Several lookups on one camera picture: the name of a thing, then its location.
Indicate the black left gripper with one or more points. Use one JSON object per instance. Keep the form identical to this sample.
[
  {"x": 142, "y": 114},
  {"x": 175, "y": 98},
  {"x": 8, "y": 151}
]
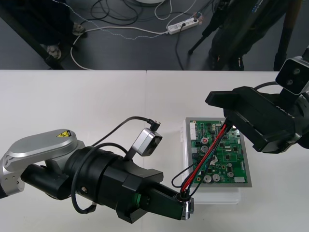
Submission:
[{"x": 130, "y": 188}]

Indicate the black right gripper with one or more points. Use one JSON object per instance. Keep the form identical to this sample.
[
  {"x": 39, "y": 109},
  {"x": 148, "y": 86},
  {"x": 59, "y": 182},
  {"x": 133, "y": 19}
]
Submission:
[{"x": 270, "y": 125}]

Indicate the silver and black right arm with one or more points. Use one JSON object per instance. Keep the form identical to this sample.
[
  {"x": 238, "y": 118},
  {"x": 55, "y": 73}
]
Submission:
[{"x": 303, "y": 120}]

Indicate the silver and black left arm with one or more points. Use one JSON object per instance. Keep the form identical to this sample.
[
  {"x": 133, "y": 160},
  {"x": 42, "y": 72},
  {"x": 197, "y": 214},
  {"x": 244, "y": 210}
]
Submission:
[{"x": 48, "y": 145}]

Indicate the milky plastic box with lid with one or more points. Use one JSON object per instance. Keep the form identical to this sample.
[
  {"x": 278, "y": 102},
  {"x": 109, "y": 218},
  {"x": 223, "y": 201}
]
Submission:
[{"x": 217, "y": 195}]

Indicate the black tripod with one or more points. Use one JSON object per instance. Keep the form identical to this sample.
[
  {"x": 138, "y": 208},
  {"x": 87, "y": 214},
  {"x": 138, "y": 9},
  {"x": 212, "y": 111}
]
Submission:
[{"x": 200, "y": 41}]

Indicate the white power strip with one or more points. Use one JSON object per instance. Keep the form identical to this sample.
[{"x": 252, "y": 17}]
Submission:
[{"x": 181, "y": 25}]

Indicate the brown and black pole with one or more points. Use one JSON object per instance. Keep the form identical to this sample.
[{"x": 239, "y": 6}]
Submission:
[{"x": 289, "y": 14}]

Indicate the white round base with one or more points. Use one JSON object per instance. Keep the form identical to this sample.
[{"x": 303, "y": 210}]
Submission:
[{"x": 149, "y": 1}]

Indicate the green circuit board grey frame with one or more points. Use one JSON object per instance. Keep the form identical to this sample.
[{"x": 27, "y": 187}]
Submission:
[{"x": 231, "y": 154}]

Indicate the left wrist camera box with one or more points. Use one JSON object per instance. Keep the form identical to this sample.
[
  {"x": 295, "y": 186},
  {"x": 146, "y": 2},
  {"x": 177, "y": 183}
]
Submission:
[{"x": 144, "y": 142}]

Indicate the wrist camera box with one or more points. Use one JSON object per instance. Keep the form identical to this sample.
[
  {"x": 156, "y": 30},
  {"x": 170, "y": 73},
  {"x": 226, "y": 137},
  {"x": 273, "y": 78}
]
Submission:
[
  {"x": 144, "y": 142},
  {"x": 290, "y": 75}
]

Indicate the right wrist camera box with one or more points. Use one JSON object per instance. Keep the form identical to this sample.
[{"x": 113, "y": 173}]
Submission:
[{"x": 290, "y": 75}]

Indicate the black desk frame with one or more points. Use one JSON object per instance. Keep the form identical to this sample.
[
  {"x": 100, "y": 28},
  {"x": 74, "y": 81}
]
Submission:
[{"x": 54, "y": 63}]

